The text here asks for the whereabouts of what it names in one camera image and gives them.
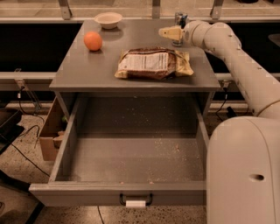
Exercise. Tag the black floor stand bar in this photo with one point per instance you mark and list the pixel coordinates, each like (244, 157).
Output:
(230, 112)

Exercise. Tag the orange fruit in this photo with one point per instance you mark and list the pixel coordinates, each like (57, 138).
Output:
(93, 41)

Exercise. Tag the white paper bowl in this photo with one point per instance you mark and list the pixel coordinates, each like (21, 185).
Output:
(108, 20)

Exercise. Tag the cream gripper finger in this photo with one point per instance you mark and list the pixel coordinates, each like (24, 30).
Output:
(174, 32)

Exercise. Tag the black and white drawer handle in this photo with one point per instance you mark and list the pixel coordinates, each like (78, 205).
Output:
(136, 201)

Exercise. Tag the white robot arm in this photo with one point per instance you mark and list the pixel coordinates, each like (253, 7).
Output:
(243, 154)

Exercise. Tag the open grey top drawer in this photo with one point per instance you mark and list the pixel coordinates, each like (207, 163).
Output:
(133, 146)

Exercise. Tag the silver blue redbull can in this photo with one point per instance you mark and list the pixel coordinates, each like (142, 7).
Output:
(180, 21)

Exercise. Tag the brown chip bag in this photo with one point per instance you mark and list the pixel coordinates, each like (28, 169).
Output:
(156, 63)

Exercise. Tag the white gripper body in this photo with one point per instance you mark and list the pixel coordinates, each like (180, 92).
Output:
(188, 30)

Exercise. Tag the black furniture at left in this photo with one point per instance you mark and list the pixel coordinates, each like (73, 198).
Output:
(19, 169)

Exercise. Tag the brown cardboard box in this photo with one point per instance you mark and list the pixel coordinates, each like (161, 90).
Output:
(51, 135)

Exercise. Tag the grey wooden cabinet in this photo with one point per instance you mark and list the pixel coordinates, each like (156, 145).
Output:
(85, 71)

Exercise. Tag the metal rail bracket left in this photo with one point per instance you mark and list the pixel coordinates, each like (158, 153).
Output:
(31, 94)

